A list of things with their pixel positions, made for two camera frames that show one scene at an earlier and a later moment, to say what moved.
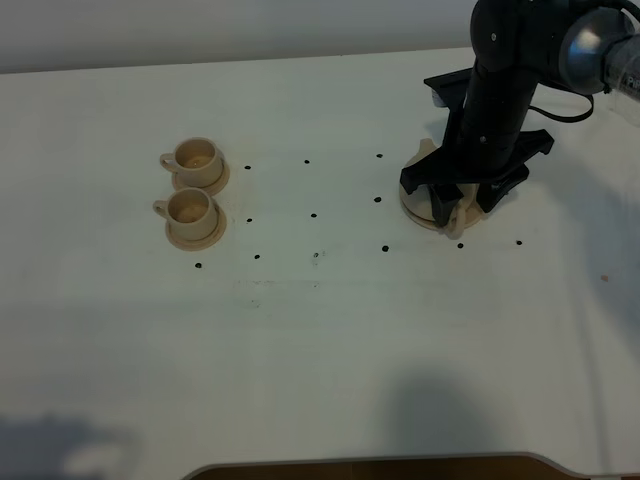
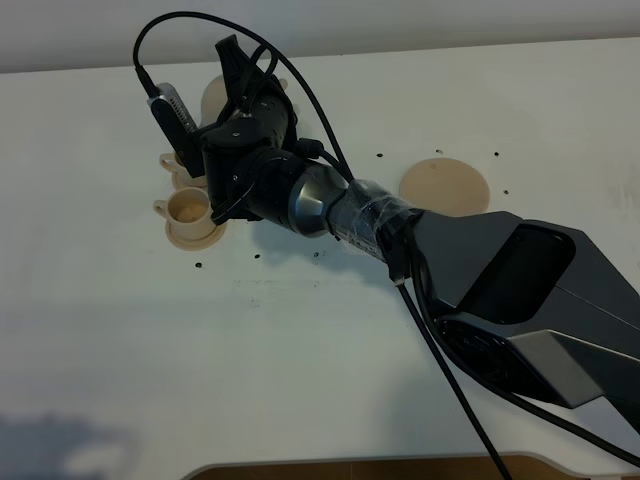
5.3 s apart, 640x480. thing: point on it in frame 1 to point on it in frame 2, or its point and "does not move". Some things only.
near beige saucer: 189,244 does not move
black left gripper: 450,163 to 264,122
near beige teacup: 192,213 does not move
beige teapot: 456,219 to 216,103
